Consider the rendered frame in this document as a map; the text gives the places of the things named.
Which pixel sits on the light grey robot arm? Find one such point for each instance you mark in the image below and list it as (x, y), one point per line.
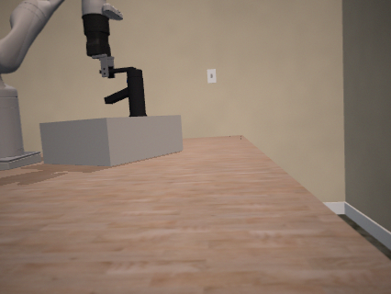
(27, 20)

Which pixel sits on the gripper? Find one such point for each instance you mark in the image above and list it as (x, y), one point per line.
(95, 16)

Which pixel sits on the black mixer tap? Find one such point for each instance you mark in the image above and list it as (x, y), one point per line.
(134, 91)

